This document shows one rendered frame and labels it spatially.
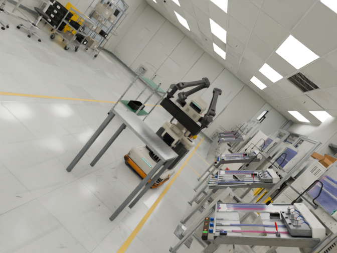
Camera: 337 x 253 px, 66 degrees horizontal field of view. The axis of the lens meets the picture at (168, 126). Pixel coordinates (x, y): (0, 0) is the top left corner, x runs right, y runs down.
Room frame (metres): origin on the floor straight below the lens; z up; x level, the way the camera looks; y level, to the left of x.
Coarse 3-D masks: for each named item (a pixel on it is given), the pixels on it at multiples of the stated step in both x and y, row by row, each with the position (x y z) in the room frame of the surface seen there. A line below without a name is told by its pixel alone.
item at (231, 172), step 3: (219, 171) 3.82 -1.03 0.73; (222, 171) 3.82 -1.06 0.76; (225, 171) 3.82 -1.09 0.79; (228, 171) 3.82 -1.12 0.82; (231, 171) 3.81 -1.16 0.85; (234, 171) 3.81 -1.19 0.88; (237, 171) 3.81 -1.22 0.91; (240, 171) 3.81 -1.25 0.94; (243, 171) 3.81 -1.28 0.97; (246, 171) 3.81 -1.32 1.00; (249, 171) 3.81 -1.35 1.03; (252, 171) 3.81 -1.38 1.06; (219, 174) 3.66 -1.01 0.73; (222, 174) 3.65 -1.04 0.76; (225, 174) 3.65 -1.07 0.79; (228, 174) 3.65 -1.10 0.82; (231, 174) 3.64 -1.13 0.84; (234, 174) 3.64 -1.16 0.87; (237, 174) 3.63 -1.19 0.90; (240, 174) 3.63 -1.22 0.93; (243, 174) 3.63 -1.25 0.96; (246, 174) 3.63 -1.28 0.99; (249, 174) 3.62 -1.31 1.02
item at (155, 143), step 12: (108, 120) 2.35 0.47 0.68; (132, 120) 2.48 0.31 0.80; (96, 132) 2.35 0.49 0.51; (120, 132) 2.77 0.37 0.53; (144, 132) 2.45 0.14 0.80; (108, 144) 2.75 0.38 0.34; (156, 144) 2.40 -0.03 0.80; (96, 156) 2.76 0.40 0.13; (168, 156) 2.35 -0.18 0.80; (72, 168) 2.37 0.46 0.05; (156, 168) 2.20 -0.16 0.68; (144, 180) 2.20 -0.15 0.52; (132, 192) 2.20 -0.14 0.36; (144, 192) 2.59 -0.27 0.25; (132, 204) 2.60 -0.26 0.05
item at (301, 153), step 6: (300, 138) 3.78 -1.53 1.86; (306, 138) 3.57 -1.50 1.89; (288, 144) 3.74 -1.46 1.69; (282, 150) 3.74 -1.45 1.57; (294, 150) 3.74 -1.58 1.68; (276, 156) 3.75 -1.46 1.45; (294, 156) 3.17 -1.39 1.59; (300, 156) 3.15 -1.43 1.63; (288, 162) 3.17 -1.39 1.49; (294, 162) 3.15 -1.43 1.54; (306, 162) 3.14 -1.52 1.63; (282, 168) 3.19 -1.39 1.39; (288, 168) 3.15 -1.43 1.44; (300, 168) 3.14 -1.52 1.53; (294, 174) 3.14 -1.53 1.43; (204, 192) 3.92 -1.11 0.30; (210, 198) 3.89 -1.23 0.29; (234, 198) 3.49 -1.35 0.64; (192, 204) 3.95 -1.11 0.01; (210, 216) 3.18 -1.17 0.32
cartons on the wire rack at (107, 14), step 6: (96, 6) 7.79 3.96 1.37; (102, 6) 7.76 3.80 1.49; (102, 12) 7.75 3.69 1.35; (108, 12) 7.98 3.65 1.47; (108, 18) 8.32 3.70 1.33; (114, 18) 8.50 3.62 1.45; (90, 24) 7.67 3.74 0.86; (96, 30) 8.06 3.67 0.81; (90, 42) 8.29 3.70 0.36; (96, 42) 8.48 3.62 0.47
